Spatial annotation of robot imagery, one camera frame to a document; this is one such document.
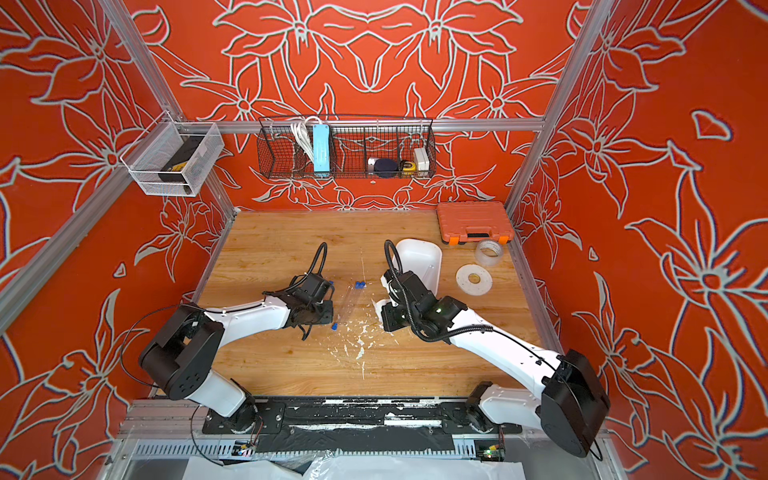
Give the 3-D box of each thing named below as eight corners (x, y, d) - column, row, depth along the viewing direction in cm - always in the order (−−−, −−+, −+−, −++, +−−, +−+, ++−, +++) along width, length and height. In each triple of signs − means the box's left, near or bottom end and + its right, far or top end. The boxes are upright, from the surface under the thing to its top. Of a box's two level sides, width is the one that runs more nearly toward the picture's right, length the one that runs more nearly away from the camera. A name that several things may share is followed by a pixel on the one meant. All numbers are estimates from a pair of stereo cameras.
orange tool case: (442, 245, 110) (445, 236, 106) (436, 208, 123) (438, 199, 119) (513, 245, 110) (518, 235, 106) (499, 208, 123) (503, 198, 119)
